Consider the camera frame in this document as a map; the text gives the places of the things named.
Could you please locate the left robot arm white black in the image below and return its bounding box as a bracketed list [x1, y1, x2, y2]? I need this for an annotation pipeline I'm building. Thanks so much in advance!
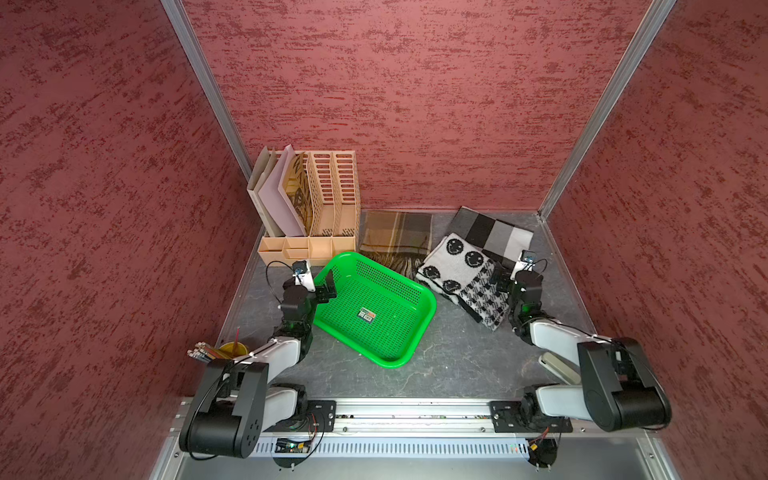
[179, 272, 337, 461]

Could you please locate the left corner aluminium profile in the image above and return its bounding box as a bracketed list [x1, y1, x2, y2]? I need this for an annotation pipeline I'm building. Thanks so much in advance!
[161, 0, 252, 181]

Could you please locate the bundle of pencils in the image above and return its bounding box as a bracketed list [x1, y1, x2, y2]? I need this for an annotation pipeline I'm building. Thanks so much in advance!
[187, 342, 232, 363]

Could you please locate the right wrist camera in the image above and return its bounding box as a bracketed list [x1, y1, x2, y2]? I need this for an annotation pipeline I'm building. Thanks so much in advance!
[511, 250, 537, 278]

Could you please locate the grey black checked scarf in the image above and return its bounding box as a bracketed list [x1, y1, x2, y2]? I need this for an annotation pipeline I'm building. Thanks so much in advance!
[447, 207, 534, 270]

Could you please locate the smiley houndstooth scarf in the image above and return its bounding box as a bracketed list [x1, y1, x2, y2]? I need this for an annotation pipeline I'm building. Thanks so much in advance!
[416, 233, 510, 331]

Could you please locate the basket label sticker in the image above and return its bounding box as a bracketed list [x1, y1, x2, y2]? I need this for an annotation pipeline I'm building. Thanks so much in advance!
[358, 308, 376, 323]

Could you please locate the yellow pencil cup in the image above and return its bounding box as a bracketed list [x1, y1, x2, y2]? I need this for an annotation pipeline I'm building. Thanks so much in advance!
[217, 342, 249, 359]

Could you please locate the corner aluminium profile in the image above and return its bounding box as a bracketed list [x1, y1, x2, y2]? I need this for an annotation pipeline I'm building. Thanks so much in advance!
[538, 0, 678, 220]
[161, 0, 252, 181]

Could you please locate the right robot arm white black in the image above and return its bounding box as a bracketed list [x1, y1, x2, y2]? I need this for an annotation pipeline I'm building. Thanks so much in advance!
[490, 266, 672, 432]

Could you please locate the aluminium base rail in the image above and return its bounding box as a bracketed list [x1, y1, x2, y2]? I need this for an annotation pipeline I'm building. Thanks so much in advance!
[149, 395, 679, 480]

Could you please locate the lilac folder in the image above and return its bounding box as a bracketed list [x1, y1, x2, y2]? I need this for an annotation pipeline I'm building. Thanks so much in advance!
[258, 145, 304, 237]

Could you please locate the beige plastic file organizer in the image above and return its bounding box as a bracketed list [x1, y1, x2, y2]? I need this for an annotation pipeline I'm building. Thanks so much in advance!
[247, 147, 361, 266]

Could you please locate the beige cardboard folder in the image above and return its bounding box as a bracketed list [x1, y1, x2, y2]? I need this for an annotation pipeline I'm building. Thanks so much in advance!
[247, 146, 284, 238]

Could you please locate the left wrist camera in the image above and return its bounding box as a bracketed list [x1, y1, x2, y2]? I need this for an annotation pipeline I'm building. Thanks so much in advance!
[292, 260, 316, 292]

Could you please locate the right corner aluminium profile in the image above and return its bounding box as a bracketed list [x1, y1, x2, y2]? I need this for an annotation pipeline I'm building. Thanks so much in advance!
[538, 0, 678, 220]

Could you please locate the green plastic mesh basket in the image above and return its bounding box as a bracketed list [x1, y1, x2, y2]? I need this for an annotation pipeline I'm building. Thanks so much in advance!
[314, 252, 437, 369]

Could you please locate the brown plaid fringed scarf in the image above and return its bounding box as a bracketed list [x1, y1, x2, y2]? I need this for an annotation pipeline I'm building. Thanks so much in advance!
[359, 210, 432, 280]

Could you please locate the small white stapler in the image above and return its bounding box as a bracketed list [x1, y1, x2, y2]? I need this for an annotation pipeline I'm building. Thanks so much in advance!
[539, 352, 581, 385]

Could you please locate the brown patterned booklet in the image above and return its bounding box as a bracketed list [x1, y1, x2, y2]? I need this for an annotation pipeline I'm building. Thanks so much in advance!
[282, 154, 313, 236]

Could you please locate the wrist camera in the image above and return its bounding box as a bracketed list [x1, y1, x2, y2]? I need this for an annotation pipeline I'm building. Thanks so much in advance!
[511, 250, 537, 278]
[292, 260, 316, 292]

